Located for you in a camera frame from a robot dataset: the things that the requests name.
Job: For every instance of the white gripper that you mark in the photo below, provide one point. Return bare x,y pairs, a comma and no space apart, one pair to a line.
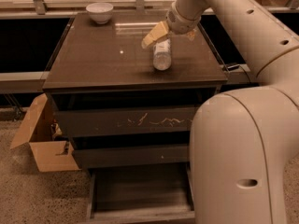
181,24

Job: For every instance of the clear plastic water bottle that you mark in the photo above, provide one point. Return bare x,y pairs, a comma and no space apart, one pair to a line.
162,55

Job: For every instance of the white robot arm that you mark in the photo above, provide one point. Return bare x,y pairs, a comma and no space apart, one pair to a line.
241,140

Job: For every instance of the grey drawer cabinet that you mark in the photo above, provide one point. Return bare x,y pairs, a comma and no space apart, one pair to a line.
109,58

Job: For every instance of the grey top drawer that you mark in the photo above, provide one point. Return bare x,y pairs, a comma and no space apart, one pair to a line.
128,112

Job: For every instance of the grey drawer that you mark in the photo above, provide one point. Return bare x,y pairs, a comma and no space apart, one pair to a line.
145,194
128,112
131,149

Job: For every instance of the grey middle drawer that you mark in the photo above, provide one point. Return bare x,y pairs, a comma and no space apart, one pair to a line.
131,149

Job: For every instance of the grey bottom drawer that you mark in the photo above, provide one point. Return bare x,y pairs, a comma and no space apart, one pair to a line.
145,194

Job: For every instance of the small black device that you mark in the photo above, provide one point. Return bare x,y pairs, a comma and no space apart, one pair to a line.
232,66

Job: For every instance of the white ceramic bowl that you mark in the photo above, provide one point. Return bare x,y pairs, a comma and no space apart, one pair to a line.
100,12

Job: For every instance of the open cardboard box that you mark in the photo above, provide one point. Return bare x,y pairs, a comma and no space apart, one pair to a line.
35,130

